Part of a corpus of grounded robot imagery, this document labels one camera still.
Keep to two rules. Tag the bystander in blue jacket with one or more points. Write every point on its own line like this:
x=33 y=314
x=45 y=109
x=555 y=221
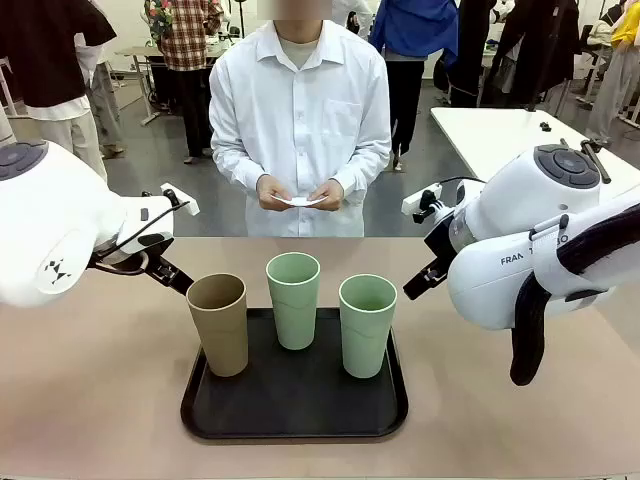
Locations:
x=415 y=30

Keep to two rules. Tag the bystander in black coat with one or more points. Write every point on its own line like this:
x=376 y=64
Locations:
x=530 y=45

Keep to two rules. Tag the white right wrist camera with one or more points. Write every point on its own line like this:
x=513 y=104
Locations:
x=420 y=200

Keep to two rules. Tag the person left forearm white sleeve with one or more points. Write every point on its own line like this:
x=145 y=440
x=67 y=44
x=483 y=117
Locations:
x=367 y=160

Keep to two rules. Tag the small black part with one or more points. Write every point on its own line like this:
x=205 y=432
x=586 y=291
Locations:
x=545 y=126

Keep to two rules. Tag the brown tall cup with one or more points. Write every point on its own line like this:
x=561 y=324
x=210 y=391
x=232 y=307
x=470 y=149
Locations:
x=220 y=330

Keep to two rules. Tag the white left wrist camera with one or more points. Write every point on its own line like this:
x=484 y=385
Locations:
x=187 y=206

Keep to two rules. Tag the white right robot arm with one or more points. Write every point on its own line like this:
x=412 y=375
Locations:
x=520 y=200

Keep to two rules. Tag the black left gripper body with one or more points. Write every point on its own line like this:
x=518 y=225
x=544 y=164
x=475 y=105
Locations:
x=155 y=240

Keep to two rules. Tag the person left hand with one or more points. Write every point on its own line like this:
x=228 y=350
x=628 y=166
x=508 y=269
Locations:
x=334 y=195

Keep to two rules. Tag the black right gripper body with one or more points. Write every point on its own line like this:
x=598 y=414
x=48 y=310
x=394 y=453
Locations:
x=439 y=240

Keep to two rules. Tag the bystander in plaid shirt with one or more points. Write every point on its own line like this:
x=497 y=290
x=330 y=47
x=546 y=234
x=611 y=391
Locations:
x=192 y=45

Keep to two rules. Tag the person in white shirt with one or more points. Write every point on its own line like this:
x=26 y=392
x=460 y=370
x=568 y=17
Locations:
x=300 y=115

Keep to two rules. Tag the person right hand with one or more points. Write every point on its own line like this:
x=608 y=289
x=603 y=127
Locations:
x=270 y=190

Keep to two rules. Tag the bystander in black top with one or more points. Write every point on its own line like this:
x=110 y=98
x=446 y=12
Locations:
x=45 y=50

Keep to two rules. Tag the bystander in grey trousers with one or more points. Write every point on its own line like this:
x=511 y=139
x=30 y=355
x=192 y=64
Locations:
x=107 y=105

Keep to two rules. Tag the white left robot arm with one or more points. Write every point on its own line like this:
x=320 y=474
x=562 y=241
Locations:
x=50 y=210

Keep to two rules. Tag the grey background desk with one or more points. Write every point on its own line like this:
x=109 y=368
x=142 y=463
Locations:
x=140 y=52

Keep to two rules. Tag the white scalloped paper coaster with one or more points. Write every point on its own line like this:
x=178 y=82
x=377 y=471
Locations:
x=302 y=201

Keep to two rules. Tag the person right forearm white sleeve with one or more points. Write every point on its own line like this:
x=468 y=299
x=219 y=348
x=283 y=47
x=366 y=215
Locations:
x=235 y=160

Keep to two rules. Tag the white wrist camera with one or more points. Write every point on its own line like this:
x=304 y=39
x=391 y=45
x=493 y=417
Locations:
x=420 y=200
x=187 y=206

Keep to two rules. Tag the green tall cup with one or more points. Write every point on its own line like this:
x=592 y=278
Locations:
x=365 y=345
x=295 y=315

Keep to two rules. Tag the white side table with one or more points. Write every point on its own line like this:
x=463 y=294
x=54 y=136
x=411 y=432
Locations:
x=480 y=135

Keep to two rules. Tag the black plastic tray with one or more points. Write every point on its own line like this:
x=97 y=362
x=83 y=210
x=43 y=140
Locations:
x=295 y=405

